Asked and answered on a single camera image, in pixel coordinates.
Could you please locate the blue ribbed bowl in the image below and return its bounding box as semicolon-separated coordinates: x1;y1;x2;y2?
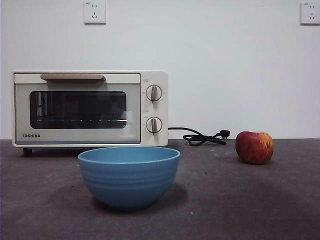
77;146;181;210

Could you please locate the glass oven door with handle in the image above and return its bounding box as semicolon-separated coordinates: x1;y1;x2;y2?
13;72;142;145

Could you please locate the red yellow apple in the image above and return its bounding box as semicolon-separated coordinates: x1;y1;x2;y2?
235;131;274;165

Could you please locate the cream oven knob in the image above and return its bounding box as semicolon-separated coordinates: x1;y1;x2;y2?
145;116;163;135
145;84;163;103

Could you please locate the cream Toshiba toaster oven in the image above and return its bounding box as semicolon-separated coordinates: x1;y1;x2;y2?
11;70;169;158

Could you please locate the black power cable with plug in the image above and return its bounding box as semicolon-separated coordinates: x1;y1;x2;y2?
167;126;231;147

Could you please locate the metal wire oven rack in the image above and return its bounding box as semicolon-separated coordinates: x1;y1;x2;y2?
36;118;127;124

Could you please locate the white wall socket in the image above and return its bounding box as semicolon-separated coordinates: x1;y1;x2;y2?
83;0;107;26
299;1;320;26

